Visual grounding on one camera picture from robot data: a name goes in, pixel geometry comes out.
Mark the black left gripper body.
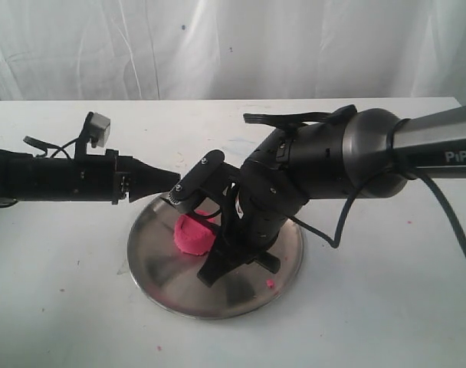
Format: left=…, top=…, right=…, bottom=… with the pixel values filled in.
left=110, top=149, right=133, bottom=204

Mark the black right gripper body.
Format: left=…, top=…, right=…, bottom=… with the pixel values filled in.
left=225, top=184, right=287, bottom=265

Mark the pink dough lump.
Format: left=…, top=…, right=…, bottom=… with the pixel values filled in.
left=173, top=214, right=216, bottom=256

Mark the black knife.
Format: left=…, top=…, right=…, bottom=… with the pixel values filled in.
left=254, top=251, right=281, bottom=274

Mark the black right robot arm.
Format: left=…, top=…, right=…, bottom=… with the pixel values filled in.
left=198, top=105, right=466, bottom=286

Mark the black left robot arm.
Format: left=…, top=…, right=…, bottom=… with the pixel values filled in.
left=0, top=149, right=180, bottom=205

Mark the small pink dough crumb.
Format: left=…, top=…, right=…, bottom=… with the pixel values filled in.
left=266, top=279, right=275, bottom=289

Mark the round stainless steel plate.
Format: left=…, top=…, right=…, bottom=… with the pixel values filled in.
left=127, top=194, right=304, bottom=320

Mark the white backdrop curtain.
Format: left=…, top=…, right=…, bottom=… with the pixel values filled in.
left=0, top=1, right=466, bottom=104

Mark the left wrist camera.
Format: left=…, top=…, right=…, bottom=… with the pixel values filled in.
left=74, top=112, right=110, bottom=159

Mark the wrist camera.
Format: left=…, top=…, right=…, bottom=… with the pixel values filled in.
left=167, top=149, right=235, bottom=214
left=74, top=112, right=110, bottom=159

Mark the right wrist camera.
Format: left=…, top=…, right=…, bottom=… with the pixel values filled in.
left=167, top=149, right=235, bottom=214

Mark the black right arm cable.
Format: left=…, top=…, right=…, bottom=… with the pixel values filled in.
left=243, top=103, right=466, bottom=284

